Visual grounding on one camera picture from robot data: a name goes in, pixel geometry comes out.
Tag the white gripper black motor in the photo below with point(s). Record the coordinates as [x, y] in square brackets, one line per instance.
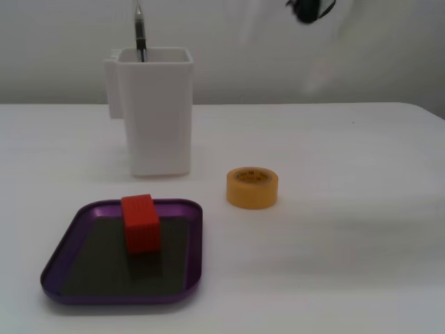
[309, 12]

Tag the red ribbed cube block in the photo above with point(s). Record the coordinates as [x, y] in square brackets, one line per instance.
[140, 226]

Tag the yellow masking tape roll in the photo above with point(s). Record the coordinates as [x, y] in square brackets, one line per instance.
[250, 195]

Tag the white plastic pen holder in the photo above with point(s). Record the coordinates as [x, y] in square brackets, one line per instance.
[156, 121]

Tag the black clear ballpoint pen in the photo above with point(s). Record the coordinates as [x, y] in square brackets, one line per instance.
[140, 35]

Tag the purple metal tray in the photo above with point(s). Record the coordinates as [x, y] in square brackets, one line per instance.
[87, 261]

